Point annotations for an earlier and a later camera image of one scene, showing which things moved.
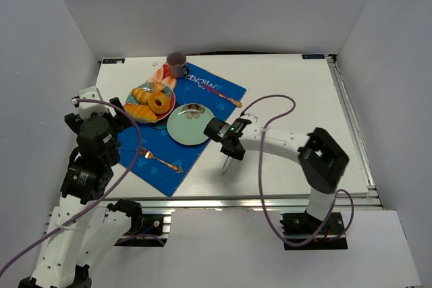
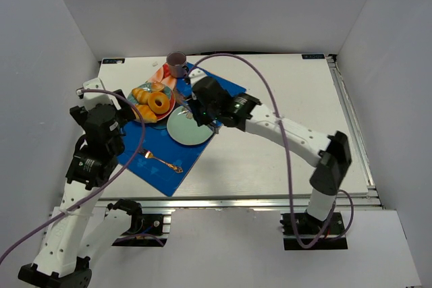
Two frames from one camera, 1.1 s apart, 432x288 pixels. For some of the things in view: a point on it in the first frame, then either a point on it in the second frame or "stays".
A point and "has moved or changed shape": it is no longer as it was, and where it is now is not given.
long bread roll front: (141, 112) stays
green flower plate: (186, 123) stays
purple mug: (177, 62) stays
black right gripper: (233, 152) to (196, 109)
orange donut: (165, 102) stays
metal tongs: (227, 162) has moved or changed shape
